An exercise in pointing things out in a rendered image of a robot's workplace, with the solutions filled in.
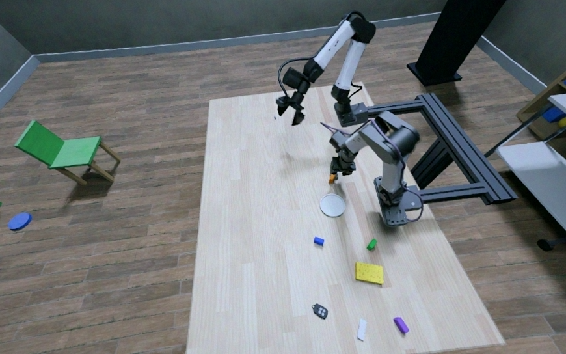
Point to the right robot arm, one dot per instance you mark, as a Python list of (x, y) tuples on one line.
[(362, 31)]

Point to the black key fob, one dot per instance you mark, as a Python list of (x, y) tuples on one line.
[(320, 311)]

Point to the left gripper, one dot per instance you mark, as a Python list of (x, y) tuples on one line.
[(339, 165)]

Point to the yellow sponge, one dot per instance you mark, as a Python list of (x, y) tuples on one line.
[(369, 273)]

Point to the purple rectangular block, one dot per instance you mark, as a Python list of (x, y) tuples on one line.
[(401, 325)]

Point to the small green block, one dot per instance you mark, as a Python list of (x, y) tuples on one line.
[(371, 244)]

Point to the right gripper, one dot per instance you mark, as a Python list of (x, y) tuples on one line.
[(300, 116)]

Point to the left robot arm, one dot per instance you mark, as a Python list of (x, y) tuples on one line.
[(400, 140)]

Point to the white saucer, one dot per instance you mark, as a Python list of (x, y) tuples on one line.
[(332, 205)]

